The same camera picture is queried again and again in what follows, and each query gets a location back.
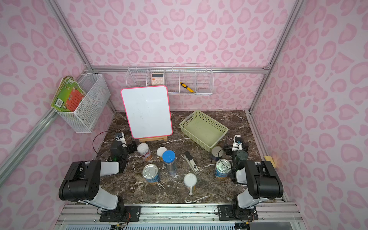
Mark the red white lidded can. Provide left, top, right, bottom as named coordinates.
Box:
left=137, top=143, right=152, bottom=161

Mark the blue tin can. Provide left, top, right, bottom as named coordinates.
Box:
left=142, top=164, right=161, bottom=185
left=215, top=159, right=232, bottom=179

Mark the small yellow white-lid can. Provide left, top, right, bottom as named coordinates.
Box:
left=156, top=147, right=167, bottom=160

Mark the green plastic basket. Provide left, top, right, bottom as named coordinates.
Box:
left=179, top=110, right=229, bottom=152

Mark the blue lid pencil jar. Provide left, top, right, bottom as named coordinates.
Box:
left=162, top=150, right=177, bottom=176

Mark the grey black stapler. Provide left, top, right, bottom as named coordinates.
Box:
left=185, top=151, right=200, bottom=175

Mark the yellow can white lid spoon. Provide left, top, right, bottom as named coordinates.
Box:
left=184, top=173, right=197, bottom=196

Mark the dark navy tin can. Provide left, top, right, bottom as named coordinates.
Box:
left=210, top=146, right=224, bottom=164

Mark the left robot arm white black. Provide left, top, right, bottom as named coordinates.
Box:
left=58, top=140, right=141, bottom=223

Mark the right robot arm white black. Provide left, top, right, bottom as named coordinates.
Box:
left=225, top=137, right=284, bottom=216

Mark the wooden whiteboard stand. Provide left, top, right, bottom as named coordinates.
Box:
left=139, top=136, right=168, bottom=143

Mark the yellow sticky note pad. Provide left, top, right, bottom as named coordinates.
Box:
left=264, top=156, right=277, bottom=168

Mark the pink framed whiteboard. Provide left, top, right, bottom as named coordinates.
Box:
left=121, top=85, right=173, bottom=139

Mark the white pink calculator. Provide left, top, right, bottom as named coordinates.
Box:
left=151, top=73, right=164, bottom=86

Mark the yellow black utility knife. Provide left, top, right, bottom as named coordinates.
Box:
left=180, top=82, right=195, bottom=94

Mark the green red booklet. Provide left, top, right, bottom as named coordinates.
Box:
left=51, top=76, right=86, bottom=112

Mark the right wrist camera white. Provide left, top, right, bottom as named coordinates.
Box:
left=232, top=135, right=242, bottom=151

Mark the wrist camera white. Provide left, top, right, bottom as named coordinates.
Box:
left=115, top=132, right=127, bottom=145
left=232, top=135, right=242, bottom=151

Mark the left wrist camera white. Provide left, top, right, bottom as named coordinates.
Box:
left=115, top=132, right=127, bottom=145

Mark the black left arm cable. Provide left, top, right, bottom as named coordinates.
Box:
left=92, top=131, right=117, bottom=154

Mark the white mesh wall basket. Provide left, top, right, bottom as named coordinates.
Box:
left=56, top=73, right=111, bottom=133

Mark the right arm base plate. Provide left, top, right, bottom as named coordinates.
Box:
left=214, top=205, right=259, bottom=222

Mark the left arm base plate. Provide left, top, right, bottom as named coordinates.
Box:
left=99, top=206, right=141, bottom=222

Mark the white wire wall shelf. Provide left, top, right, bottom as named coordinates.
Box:
left=125, top=65, right=214, bottom=95

